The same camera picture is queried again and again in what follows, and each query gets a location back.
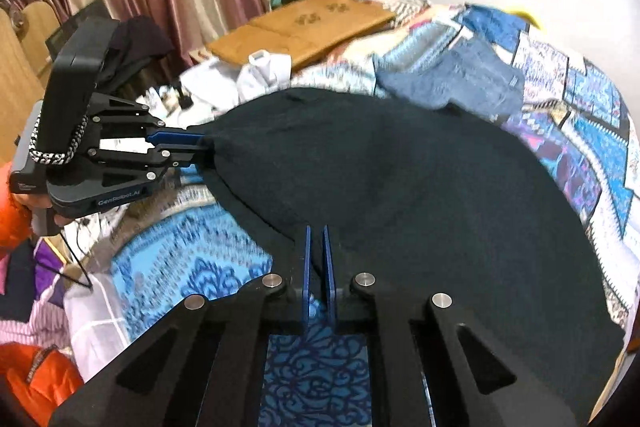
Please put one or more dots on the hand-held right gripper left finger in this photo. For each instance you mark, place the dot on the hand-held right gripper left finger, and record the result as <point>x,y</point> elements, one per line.
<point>308,267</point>

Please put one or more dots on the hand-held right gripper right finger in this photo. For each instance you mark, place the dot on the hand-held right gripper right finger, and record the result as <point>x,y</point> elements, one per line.
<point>329,272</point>

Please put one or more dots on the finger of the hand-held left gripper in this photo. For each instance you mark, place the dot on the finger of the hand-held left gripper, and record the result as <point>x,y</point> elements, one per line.
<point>175,139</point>
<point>165,157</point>

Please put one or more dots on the black pants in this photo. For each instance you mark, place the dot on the black pants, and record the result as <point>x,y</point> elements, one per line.
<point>400,187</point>

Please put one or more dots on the person's left forearm orange sleeve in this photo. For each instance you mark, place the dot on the person's left forearm orange sleeve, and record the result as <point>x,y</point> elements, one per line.
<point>15,227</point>

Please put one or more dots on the person's left hand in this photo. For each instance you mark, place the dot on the person's left hand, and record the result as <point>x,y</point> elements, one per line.
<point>61,220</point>

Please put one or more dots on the wooden chair back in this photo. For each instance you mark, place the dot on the wooden chair back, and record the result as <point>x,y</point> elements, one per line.
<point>20,72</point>

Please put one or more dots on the black garment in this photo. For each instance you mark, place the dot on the black garment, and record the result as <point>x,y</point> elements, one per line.
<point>140,47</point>

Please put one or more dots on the white shirt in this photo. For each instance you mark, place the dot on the white shirt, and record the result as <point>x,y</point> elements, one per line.
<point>260,74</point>

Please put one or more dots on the brown board with paw prints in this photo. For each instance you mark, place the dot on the brown board with paw prints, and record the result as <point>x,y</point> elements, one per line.
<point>300,32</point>

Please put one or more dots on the white cloth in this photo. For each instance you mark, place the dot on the white cloth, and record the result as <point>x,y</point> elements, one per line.
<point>95,327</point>

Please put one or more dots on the pink and purple cloth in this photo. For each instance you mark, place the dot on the pink and purple cloth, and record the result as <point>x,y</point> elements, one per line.
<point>35,302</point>

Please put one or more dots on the blue jeans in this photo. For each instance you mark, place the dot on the blue jeans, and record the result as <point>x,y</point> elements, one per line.
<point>450,77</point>

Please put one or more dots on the orange jacket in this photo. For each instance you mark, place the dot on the orange jacket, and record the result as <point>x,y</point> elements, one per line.
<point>35,382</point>

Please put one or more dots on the blue patterned patchwork blanket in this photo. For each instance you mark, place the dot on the blue patterned patchwork blanket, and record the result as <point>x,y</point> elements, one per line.
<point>590,142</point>

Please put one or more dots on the yellow round object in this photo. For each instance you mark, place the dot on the yellow round object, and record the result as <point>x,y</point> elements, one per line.
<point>525,16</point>

